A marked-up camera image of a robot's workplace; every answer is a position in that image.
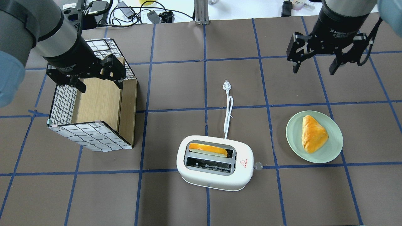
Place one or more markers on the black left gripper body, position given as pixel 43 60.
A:
pixel 73 57

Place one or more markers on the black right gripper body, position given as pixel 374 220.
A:
pixel 336 26

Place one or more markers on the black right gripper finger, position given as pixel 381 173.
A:
pixel 298 55
pixel 341 59

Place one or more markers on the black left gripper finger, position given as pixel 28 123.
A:
pixel 65 80
pixel 113 69

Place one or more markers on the white two-slot toaster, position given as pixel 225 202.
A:
pixel 229 174

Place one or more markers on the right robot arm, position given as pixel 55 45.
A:
pixel 348 16

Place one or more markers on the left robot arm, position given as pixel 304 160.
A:
pixel 55 34

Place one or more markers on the toast slice in toaster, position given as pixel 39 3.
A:
pixel 207 149

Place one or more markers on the black power adapter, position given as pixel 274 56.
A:
pixel 126 10

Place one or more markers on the golden pastry on plate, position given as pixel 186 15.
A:
pixel 314 135

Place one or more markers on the pale green plate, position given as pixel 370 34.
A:
pixel 325 154

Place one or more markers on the wire basket with wooden shelf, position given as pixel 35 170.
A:
pixel 102 118

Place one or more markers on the aluminium frame post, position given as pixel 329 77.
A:
pixel 201 12

